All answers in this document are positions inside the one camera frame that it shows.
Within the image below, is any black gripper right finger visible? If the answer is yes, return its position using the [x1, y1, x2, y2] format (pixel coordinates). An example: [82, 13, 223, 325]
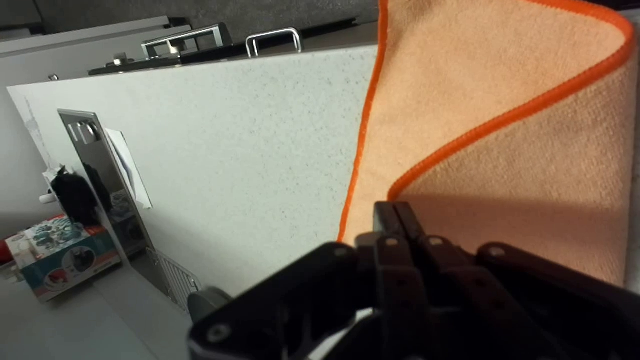
[393, 201, 640, 360]

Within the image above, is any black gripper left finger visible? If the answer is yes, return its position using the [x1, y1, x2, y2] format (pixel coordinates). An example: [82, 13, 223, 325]
[187, 201, 432, 360]

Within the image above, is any orange microfibre cloth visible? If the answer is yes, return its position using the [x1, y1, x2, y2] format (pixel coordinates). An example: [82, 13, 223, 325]
[335, 0, 638, 288]

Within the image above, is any small printed box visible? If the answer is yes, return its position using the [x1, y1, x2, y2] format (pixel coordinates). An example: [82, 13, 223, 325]
[3, 214, 123, 305]

